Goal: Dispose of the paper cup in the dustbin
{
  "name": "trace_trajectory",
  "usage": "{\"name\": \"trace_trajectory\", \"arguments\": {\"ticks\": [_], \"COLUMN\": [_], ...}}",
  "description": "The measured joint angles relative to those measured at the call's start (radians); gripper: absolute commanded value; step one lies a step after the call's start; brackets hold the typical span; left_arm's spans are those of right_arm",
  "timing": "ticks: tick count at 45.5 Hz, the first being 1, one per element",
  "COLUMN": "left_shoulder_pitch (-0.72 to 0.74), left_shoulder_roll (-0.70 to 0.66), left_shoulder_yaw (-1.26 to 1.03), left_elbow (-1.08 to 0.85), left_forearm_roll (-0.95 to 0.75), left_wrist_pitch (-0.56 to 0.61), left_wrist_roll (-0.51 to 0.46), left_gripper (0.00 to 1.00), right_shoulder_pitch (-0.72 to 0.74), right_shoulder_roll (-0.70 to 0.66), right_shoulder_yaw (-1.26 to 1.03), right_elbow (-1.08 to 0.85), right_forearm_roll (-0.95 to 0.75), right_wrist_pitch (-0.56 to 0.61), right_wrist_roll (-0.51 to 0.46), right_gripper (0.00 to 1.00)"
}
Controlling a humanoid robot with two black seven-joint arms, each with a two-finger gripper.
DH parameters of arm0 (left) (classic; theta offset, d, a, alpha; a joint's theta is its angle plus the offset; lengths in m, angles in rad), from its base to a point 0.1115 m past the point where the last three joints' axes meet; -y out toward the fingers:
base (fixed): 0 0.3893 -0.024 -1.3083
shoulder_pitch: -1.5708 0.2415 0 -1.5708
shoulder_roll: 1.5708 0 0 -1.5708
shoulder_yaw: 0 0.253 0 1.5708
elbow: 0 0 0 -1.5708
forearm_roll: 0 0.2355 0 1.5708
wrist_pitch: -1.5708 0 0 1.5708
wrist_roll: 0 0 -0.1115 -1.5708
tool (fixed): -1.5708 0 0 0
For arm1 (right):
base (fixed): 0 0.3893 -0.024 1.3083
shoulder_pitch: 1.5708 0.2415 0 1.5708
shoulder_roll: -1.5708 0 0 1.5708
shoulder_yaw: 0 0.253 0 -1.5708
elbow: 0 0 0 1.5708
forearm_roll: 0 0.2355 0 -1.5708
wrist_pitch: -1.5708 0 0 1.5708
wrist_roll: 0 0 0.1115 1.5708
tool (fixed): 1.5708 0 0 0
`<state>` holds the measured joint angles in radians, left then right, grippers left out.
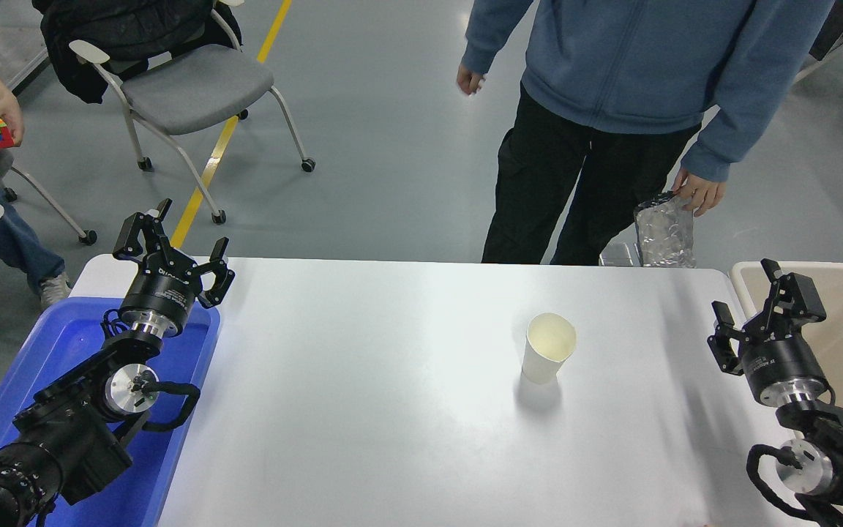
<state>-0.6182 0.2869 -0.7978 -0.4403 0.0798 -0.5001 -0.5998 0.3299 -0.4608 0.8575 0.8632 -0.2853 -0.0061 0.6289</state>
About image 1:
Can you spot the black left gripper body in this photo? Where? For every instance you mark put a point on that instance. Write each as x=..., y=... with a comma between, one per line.
x=162, y=296

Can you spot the person's right hand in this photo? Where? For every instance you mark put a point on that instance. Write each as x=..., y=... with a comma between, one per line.
x=470, y=79

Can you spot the white paper cup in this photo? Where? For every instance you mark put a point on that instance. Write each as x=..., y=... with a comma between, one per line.
x=538, y=366

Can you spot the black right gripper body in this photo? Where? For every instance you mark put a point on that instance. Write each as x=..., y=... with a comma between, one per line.
x=784, y=366

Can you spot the dark grey jacket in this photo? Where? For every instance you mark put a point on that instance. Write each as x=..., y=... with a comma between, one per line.
x=835, y=29

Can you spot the grey seat white-frame chair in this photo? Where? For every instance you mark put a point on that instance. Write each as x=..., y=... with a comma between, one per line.
x=187, y=88

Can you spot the grey office chair with casters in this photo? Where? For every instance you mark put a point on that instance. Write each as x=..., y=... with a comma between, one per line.
x=88, y=237

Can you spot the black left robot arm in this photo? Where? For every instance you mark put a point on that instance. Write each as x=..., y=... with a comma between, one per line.
x=70, y=439

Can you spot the white-frame chair with casters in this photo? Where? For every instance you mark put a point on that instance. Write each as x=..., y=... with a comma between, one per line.
x=809, y=69

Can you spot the person's left hand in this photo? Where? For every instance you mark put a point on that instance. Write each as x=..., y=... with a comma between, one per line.
x=8, y=113
x=701, y=194

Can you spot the person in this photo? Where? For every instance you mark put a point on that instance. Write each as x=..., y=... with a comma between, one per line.
x=4, y=234
x=648, y=58

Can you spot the silver foil tray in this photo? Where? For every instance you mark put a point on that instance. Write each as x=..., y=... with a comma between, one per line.
x=664, y=234

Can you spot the metal floor plate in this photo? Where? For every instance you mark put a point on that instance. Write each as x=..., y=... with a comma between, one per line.
x=617, y=255

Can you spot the blue plastic tray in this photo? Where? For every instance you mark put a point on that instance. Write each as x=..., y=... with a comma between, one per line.
x=173, y=439

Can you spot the black jacket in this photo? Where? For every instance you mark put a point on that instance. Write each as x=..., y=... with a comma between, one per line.
x=99, y=36

